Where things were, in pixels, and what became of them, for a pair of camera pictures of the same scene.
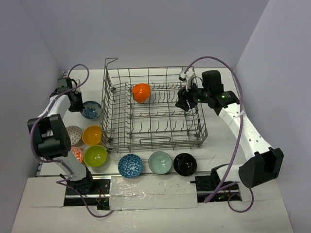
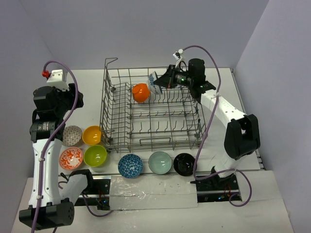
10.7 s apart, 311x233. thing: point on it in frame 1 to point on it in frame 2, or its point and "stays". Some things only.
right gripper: [182, 102] to [167, 80]
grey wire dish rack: [139, 113] stays
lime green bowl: [95, 155] stays
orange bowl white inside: [141, 92] stays
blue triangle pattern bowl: [130, 165] stays
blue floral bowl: [92, 110] to [152, 77]
